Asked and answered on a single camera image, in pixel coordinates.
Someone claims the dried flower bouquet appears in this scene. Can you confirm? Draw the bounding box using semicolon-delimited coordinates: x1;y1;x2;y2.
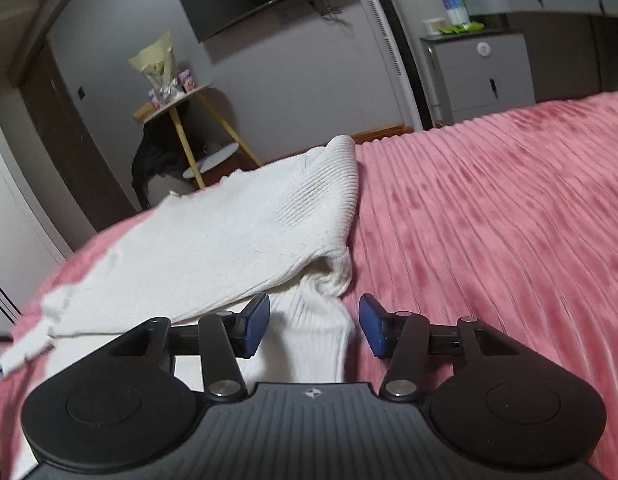
129;30;179;103

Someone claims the round yellow-legged side table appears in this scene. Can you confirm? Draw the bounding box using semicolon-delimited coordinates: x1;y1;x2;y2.
133;84;262;190

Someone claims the blue and white tissue box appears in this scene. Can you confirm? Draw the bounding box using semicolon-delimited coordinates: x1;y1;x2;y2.
442;0;470;25

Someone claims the black clothing on chair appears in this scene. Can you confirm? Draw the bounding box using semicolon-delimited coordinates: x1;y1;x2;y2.
131;114;190;210

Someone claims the white standing air conditioner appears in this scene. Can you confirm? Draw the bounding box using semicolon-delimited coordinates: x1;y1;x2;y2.
360;0;434;131

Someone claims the white wardrobe door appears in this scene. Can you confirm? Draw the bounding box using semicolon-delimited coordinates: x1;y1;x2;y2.
0;125;70;330

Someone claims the grey dressing table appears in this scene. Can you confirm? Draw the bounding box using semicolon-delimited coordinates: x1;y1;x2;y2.
464;0;618;102

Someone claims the grey bedside cabinet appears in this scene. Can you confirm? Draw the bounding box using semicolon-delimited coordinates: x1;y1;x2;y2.
420;30;536;125

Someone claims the dark wooden door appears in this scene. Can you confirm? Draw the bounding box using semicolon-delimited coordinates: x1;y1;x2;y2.
20;46;136;231

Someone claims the white knit sweater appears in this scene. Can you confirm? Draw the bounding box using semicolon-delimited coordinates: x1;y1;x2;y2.
0;134;360;480

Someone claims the pink ribbed bed blanket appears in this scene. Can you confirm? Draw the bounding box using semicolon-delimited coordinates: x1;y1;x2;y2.
0;90;618;480

